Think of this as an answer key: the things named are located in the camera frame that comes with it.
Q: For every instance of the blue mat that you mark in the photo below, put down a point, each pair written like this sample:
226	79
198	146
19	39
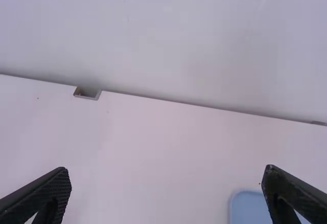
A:
246	208

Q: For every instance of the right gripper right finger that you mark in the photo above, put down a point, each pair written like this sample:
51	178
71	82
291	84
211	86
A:
288	190

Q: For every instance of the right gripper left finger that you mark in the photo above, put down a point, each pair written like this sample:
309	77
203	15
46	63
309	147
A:
38	198

